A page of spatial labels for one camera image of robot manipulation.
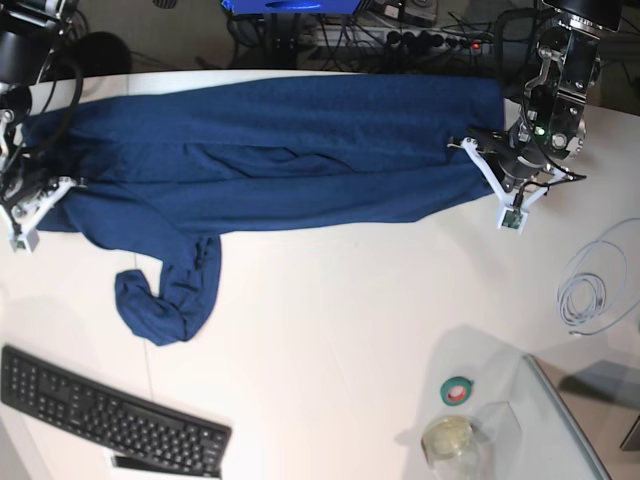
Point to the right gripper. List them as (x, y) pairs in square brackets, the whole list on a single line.
[(24, 177)]

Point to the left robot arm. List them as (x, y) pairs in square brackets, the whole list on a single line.
[(561, 64)]

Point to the clear glass jar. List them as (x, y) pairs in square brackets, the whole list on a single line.
[(450, 448)]

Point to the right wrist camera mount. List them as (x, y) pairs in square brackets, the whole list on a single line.
[(23, 219)]

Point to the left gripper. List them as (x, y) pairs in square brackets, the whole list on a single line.
[(506, 158)]

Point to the green electrical tape roll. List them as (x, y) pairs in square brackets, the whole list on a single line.
[(456, 390)]

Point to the dark blue t-shirt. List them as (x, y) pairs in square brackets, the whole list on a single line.
[(167, 176)]

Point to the black computer keyboard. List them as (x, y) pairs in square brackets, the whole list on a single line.
[(151, 434)]

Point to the blue box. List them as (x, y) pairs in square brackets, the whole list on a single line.
[(247, 7)]

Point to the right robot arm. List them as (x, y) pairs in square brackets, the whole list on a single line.
[(33, 40)]

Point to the black power strip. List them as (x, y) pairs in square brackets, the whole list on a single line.
[(422, 41)]

